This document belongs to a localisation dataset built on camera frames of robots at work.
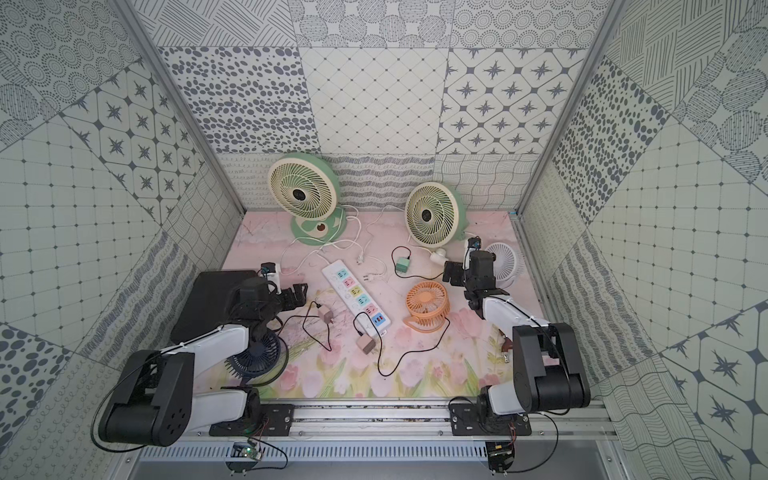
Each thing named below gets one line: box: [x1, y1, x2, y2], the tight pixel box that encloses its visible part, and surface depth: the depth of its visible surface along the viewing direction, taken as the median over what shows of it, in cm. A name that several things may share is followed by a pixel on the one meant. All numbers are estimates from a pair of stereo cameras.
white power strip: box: [321, 260, 391, 336], surface depth 97 cm
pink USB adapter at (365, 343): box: [356, 335, 376, 355], surface depth 87 cm
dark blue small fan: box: [224, 332, 289, 387], surface depth 81 cm
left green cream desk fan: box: [267, 152, 348, 246], surface depth 95 cm
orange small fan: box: [403, 280, 450, 333], surface depth 88 cm
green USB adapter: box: [396, 257, 410, 273], surface depth 106 cm
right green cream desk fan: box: [404, 182, 469, 251], surface depth 103 cm
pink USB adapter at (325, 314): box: [318, 305, 333, 324], surface depth 92 cm
